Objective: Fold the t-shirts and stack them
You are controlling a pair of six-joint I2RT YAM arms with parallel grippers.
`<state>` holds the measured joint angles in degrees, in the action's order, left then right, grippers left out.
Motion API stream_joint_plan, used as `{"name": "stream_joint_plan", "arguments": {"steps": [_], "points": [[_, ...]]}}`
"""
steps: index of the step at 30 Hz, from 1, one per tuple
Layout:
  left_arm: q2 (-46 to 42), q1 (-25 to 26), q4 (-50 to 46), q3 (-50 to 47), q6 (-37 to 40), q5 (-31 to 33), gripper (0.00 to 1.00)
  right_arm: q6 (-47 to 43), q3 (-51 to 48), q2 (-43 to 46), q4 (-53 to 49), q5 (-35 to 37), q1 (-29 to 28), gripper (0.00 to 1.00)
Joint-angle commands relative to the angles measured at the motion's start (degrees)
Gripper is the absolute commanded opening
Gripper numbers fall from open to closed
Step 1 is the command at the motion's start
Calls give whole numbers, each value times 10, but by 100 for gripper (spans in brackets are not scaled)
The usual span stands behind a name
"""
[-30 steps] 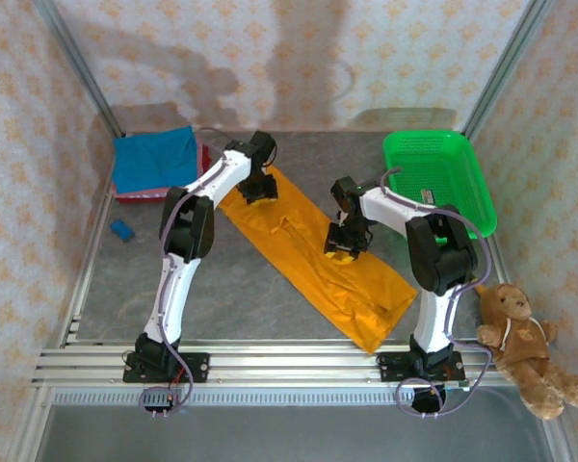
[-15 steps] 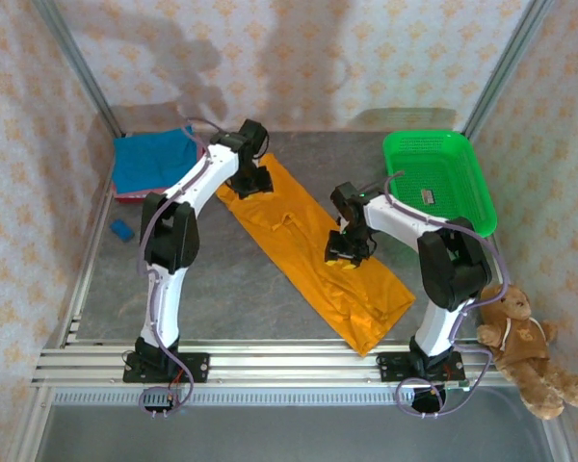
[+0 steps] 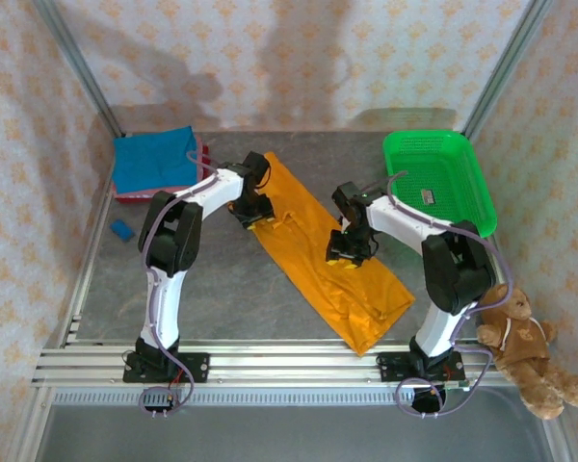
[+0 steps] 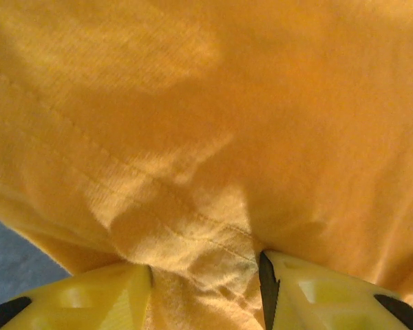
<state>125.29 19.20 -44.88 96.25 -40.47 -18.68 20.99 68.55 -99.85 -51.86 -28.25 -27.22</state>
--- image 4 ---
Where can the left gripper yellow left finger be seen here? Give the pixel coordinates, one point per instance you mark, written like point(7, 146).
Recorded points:
point(75, 302)

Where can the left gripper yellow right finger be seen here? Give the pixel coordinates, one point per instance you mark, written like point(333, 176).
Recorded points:
point(330, 302)

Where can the orange t-shirt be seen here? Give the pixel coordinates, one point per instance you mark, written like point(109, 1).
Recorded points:
point(206, 103)

